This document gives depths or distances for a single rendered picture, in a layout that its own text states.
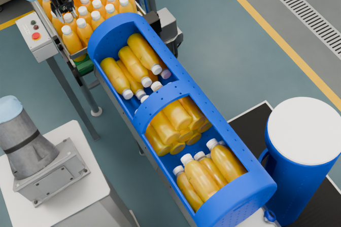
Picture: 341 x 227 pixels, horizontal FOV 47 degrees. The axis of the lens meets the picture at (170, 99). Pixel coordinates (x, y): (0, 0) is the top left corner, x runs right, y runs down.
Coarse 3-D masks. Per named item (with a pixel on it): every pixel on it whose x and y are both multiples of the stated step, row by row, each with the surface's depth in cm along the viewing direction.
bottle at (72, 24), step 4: (64, 20) 179; (72, 20) 178; (76, 20) 181; (64, 24) 180; (68, 24) 178; (72, 24) 179; (76, 24) 180; (72, 28) 180; (76, 28) 181; (76, 32) 182
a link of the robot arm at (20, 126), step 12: (12, 96) 119; (0, 108) 113; (12, 108) 115; (0, 120) 113; (12, 120) 115; (24, 120) 117; (0, 132) 114; (12, 132) 115; (24, 132) 117; (0, 144) 117; (12, 144) 116
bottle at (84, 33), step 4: (88, 24) 178; (80, 28) 176; (84, 28) 176; (88, 28) 177; (80, 32) 177; (84, 32) 177; (88, 32) 178; (92, 32) 180; (80, 36) 179; (84, 36) 178; (88, 36) 179; (80, 40) 183; (84, 40) 180; (88, 40) 181; (84, 44) 183
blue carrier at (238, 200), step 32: (96, 32) 156; (128, 32) 167; (96, 64) 158; (160, 96) 135; (192, 96) 136; (224, 128) 130; (160, 160) 134; (256, 160) 127; (224, 192) 116; (256, 192) 116; (224, 224) 125
